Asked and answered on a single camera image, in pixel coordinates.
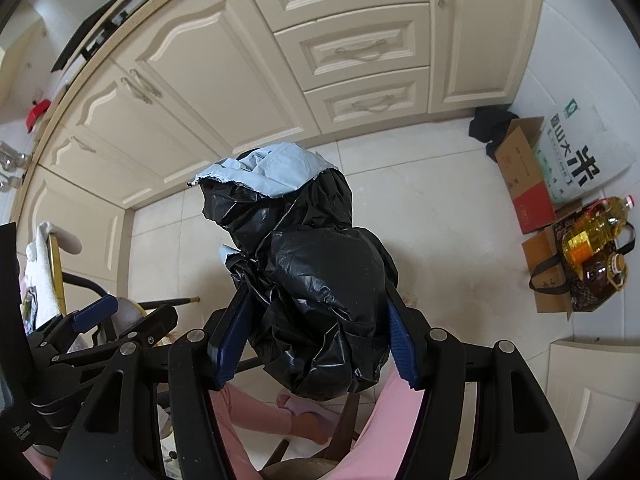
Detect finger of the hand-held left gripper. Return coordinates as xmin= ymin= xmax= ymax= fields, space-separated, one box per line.
xmin=27 ymin=295 xmax=119 ymax=347
xmin=47 ymin=305 xmax=179 ymax=367

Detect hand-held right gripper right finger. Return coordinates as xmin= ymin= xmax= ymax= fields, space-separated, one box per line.
xmin=384 ymin=284 xmax=577 ymax=480

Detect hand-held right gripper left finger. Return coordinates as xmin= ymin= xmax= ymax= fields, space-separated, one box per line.
xmin=51 ymin=279 xmax=254 ymax=480

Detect clear knotted plastic bag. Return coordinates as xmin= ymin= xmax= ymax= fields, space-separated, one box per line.
xmin=116 ymin=297 xmax=147 ymax=331

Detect large black plastic bag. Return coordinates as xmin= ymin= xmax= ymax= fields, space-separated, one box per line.
xmin=247 ymin=227 xmax=401 ymax=403

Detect grey torn courier bag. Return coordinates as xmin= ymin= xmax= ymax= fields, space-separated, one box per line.
xmin=187 ymin=142 xmax=355 ymax=281

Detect black table leg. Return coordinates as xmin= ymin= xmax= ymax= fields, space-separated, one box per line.
xmin=134 ymin=295 xmax=202 ymax=309
xmin=60 ymin=271 xmax=115 ymax=302

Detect white towel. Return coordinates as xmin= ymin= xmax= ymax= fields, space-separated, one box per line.
xmin=24 ymin=220 xmax=83 ymax=321

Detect wooden chair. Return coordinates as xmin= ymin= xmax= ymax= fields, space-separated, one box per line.
xmin=260 ymin=392 xmax=363 ymax=480

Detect person's pink socked foot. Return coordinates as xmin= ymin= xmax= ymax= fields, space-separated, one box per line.
xmin=276 ymin=392 xmax=333 ymax=445

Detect white door panel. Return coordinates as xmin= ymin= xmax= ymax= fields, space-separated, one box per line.
xmin=544 ymin=337 xmax=640 ymax=463

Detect red pot lid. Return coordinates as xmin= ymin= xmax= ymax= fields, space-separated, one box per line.
xmin=25 ymin=99 xmax=53 ymax=133

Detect brown red cardboard box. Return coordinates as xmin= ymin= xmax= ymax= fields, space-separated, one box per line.
xmin=485 ymin=116 xmax=558 ymax=235

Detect yellow cooking oil bottle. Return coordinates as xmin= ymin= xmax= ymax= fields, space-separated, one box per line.
xmin=561 ymin=196 xmax=637 ymax=266

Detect beige kitchen countertop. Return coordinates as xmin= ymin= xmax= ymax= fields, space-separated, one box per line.
xmin=7 ymin=0 xmax=241 ymax=226

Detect black cloth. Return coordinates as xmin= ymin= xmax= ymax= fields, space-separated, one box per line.
xmin=469 ymin=105 xmax=522 ymax=163

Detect cream base cabinets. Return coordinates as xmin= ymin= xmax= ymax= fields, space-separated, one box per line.
xmin=10 ymin=0 xmax=548 ymax=281

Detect white rice sack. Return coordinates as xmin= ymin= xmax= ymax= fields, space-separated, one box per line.
xmin=531 ymin=67 xmax=637 ymax=206

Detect black gas hob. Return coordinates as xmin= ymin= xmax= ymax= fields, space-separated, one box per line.
xmin=50 ymin=0 xmax=188 ymax=73

